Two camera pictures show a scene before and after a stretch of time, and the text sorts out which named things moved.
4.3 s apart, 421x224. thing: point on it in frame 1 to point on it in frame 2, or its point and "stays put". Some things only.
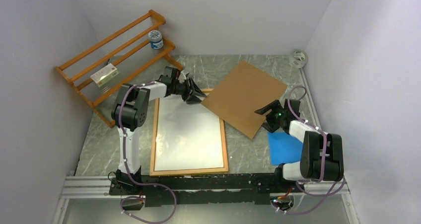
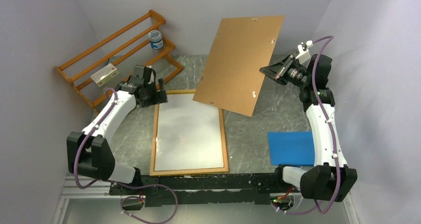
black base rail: (171, 190) stays put
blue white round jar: (156, 39) stays put
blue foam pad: (284, 148) stays put
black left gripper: (196, 91) to (160, 97)
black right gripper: (269, 125) to (276, 70)
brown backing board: (245, 90) to (232, 78)
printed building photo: (187, 136) stays put
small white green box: (105, 75) stays put
